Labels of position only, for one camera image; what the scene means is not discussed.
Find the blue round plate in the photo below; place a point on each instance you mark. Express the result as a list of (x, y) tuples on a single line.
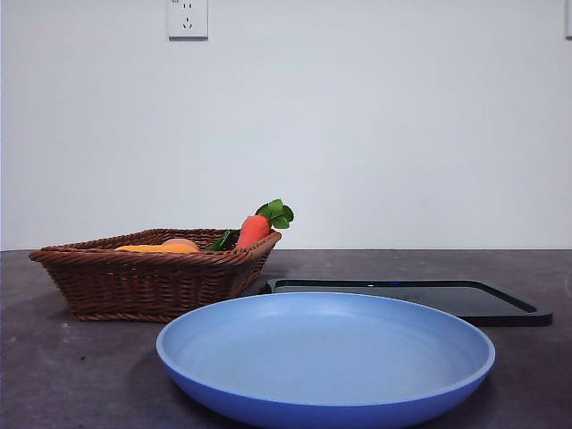
[(322, 357)]

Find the black rectangular tray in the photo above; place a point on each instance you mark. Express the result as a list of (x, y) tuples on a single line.
[(500, 306)]

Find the brown wicker basket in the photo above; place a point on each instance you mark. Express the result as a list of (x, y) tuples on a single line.
[(147, 286)]

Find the yellow-orange corn cob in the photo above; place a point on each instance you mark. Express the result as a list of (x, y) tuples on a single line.
[(138, 247)]

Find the white wall socket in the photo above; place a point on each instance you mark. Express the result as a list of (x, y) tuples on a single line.
[(187, 20)]

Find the green leafy vegetable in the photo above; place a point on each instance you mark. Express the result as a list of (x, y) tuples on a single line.
[(222, 241)]

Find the pale pink round vegetable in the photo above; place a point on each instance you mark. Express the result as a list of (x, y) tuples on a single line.
[(181, 243)]

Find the orange carrot with green leaves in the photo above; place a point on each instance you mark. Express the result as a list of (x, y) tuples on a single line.
[(254, 230)]

